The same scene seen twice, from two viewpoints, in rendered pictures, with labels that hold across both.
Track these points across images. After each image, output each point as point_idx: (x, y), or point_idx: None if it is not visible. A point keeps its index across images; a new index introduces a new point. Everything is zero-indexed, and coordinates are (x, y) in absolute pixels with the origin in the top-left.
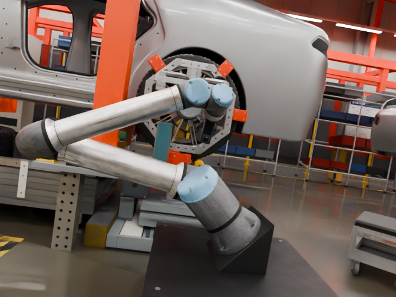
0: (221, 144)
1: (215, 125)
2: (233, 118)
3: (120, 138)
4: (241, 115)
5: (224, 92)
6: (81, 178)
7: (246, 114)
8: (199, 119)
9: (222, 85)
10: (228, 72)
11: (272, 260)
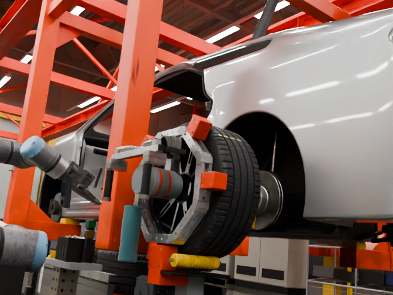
0: (207, 228)
1: (77, 185)
2: (200, 185)
3: (86, 227)
4: (207, 179)
5: (28, 143)
6: (65, 274)
7: (211, 177)
8: (192, 199)
9: (31, 137)
10: (195, 128)
11: None
